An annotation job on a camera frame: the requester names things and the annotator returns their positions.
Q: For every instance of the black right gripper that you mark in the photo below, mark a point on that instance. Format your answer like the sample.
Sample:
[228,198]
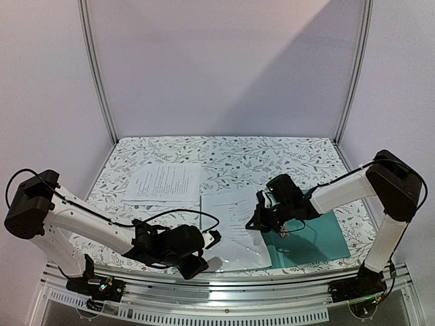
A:
[264,215]

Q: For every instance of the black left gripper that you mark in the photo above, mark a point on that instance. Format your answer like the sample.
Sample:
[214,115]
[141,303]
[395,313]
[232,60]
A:
[196,269]

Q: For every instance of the white printed paper sheet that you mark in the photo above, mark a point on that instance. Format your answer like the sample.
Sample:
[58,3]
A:
[239,249]

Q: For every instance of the teal plastic folder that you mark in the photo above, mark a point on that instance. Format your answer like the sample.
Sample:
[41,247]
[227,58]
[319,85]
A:
[309,242]

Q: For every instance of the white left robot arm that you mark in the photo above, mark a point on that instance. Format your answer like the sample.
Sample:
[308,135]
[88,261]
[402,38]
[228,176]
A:
[41,209]

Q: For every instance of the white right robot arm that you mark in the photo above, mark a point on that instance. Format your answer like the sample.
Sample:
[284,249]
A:
[398,189]

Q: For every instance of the floral patterned table mat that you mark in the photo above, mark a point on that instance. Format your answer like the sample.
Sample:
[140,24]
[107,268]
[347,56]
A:
[229,164]

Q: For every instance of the white paper stack on mat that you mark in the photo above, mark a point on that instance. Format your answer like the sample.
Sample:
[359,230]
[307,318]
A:
[165,183]

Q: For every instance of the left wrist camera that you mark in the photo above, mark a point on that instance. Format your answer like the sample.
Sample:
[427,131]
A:
[212,237]

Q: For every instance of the aluminium front rail frame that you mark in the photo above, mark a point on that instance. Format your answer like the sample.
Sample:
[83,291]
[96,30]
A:
[168,299]

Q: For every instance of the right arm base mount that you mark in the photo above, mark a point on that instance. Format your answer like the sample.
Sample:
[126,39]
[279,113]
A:
[363,292]

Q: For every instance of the aluminium corner post right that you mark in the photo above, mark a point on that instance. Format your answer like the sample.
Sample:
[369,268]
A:
[358,61]

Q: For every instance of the aluminium corner post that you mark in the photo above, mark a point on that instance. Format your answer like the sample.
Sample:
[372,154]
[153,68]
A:
[84,13]
[358,61]

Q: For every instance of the aluminium corner post left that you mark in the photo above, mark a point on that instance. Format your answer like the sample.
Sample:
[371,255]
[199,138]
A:
[84,13]

